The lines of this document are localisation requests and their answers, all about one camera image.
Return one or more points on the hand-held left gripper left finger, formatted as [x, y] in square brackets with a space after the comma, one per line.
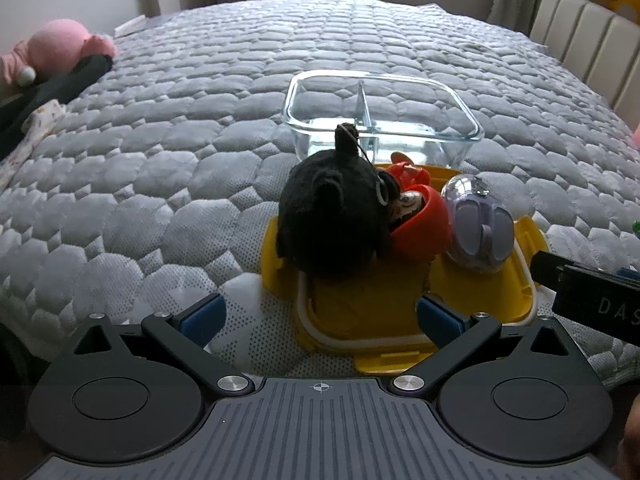
[202, 317]

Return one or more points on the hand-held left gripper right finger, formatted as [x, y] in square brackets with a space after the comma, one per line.
[440, 317]

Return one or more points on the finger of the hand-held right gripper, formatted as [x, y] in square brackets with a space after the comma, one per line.
[546, 270]

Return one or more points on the yellow container lid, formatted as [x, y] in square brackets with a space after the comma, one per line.
[370, 300]

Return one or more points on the clear purple capsule toy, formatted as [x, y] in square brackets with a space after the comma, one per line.
[475, 225]

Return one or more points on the red hooded toy figure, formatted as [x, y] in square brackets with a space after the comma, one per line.
[425, 220]

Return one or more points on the black plush toy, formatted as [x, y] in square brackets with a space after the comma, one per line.
[330, 210]

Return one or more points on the clear glass divided container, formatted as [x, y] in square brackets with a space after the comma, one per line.
[310, 135]

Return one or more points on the grey quilted bedspread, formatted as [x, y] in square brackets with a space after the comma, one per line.
[175, 160]

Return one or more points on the beige padded headboard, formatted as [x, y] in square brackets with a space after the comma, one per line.
[585, 35]

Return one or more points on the white patterned cloth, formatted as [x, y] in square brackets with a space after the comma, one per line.
[35, 125]

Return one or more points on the black cloth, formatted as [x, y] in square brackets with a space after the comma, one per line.
[55, 90]

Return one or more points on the pink plush toy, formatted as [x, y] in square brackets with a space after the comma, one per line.
[60, 42]

